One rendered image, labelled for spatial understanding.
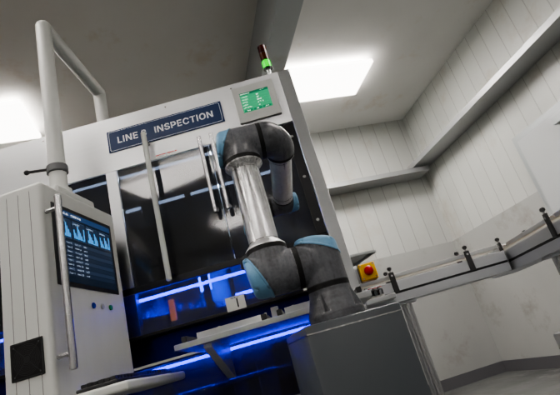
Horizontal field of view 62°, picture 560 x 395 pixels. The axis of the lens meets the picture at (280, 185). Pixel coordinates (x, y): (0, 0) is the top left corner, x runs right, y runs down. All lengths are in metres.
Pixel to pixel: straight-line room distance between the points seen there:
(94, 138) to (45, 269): 0.97
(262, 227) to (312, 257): 0.16
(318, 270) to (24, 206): 1.11
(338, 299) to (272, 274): 0.18
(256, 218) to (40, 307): 0.81
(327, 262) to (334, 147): 5.06
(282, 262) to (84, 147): 1.55
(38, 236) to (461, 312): 5.14
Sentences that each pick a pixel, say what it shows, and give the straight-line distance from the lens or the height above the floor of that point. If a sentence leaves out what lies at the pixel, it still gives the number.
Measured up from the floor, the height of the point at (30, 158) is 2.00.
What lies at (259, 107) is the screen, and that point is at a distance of 2.35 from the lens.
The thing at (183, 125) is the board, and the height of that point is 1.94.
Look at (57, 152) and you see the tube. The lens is 2.18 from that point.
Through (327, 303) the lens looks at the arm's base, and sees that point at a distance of 1.22.
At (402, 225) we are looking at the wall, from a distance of 6.12.
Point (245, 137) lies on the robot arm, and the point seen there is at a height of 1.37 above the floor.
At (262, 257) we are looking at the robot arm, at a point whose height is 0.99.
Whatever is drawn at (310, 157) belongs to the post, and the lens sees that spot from 2.22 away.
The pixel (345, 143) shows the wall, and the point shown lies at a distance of 6.34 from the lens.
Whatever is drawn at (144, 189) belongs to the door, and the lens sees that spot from 2.33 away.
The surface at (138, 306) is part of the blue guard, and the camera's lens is 2.19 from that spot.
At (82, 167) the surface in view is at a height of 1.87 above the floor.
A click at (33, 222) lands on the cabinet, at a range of 1.83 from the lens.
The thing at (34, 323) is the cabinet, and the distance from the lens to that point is 1.75.
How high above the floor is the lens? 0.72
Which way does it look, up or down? 21 degrees up
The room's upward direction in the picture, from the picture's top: 16 degrees counter-clockwise
